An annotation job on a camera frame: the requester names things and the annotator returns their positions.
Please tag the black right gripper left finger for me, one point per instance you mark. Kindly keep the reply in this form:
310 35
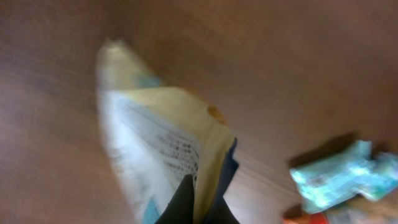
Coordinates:
180 208

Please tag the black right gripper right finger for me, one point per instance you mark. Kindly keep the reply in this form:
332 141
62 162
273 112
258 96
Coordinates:
220 214

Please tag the cream wipes packet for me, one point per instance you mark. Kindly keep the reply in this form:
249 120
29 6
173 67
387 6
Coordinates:
155 134

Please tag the teal snack packet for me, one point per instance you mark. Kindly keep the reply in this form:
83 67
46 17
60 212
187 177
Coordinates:
328 182

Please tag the orange spaghetti package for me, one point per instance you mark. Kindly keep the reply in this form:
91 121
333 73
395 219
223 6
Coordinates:
358 210

